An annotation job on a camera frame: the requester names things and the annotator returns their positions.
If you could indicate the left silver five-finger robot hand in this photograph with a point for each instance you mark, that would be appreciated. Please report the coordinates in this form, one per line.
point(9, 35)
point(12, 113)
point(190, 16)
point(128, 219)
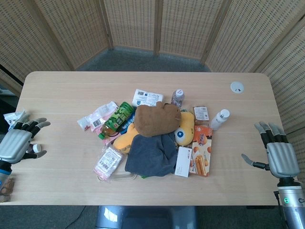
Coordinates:
point(16, 143)

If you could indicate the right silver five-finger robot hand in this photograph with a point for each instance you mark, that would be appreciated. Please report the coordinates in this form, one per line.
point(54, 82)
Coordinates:
point(282, 157)

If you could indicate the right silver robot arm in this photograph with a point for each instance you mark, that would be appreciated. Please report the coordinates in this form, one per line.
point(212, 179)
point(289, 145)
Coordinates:
point(291, 202)

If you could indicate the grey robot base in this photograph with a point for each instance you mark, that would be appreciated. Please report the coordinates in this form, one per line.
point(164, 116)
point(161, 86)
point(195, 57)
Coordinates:
point(145, 217)

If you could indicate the crinkled clear plastic bag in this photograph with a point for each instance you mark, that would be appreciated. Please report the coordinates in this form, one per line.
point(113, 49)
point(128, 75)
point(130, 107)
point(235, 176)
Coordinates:
point(15, 118)

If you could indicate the bag of brown cookies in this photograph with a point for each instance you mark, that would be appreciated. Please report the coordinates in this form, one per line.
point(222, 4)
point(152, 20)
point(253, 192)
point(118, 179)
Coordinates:
point(6, 188)

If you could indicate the pink white snack packet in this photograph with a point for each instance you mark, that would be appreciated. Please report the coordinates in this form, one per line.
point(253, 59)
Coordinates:
point(96, 118)

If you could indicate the pink snack bag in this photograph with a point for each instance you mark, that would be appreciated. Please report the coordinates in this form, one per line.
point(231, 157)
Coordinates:
point(108, 162)

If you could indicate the small bottle with white cap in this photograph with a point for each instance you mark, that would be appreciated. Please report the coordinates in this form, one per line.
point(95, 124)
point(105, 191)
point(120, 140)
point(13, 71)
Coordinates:
point(35, 148)

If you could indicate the white plastic bottle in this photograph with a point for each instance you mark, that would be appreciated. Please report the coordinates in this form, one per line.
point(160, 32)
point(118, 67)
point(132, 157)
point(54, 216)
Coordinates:
point(219, 119)

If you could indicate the orange snack box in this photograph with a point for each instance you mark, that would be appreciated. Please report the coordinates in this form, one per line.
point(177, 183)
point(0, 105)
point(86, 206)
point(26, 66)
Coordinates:
point(201, 152)

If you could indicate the white round table grommet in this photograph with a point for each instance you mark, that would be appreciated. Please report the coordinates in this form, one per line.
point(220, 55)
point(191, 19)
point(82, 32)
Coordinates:
point(237, 87)

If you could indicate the packaged bread with label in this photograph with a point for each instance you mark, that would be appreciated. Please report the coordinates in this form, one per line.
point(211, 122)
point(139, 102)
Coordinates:
point(201, 114)

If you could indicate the white flat box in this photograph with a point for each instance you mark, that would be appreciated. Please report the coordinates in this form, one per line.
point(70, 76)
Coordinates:
point(183, 162)

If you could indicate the yellow plush toy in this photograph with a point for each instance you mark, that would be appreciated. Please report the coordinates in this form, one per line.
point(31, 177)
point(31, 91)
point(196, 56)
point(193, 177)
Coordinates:
point(184, 128)

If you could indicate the green tea bottle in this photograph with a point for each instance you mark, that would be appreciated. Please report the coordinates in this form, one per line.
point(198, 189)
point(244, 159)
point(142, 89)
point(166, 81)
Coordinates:
point(118, 119)

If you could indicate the green packet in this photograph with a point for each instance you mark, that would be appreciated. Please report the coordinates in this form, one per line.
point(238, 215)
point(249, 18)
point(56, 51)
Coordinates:
point(184, 110)

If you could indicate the clear plastic container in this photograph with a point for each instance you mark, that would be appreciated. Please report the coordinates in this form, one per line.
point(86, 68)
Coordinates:
point(124, 176)

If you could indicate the blue snack package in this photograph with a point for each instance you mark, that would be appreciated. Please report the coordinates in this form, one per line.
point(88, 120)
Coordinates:
point(127, 124)

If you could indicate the clear bottle with pink label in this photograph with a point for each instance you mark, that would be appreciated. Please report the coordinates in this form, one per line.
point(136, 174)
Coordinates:
point(178, 96)

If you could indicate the grey cloth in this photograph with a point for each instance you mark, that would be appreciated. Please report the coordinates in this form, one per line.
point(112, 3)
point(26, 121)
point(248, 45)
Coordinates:
point(150, 155)

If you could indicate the brown plush toy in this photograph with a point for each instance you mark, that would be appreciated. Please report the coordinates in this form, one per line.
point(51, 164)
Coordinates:
point(155, 119)

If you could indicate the white tissue pack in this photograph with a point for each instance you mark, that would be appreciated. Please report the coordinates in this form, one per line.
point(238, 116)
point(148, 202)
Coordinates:
point(147, 96)

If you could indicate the bamboo folding screen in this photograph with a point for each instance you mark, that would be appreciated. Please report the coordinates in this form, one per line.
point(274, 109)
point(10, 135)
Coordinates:
point(133, 23)

